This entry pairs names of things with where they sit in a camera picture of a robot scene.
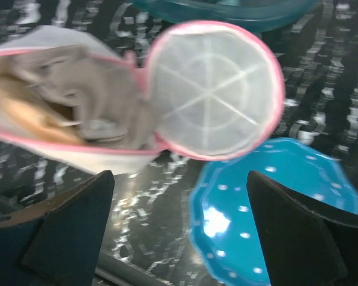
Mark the teal transparent plastic bin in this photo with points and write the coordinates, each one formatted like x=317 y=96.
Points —
x=254 y=16

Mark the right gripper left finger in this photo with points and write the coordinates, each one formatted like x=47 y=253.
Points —
x=57 y=241

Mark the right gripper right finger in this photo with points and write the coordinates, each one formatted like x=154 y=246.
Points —
x=304 y=241

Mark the blue dotted plate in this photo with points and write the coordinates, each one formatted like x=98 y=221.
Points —
x=222 y=225

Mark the white mesh laundry bag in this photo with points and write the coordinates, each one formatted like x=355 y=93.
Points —
x=217 y=88

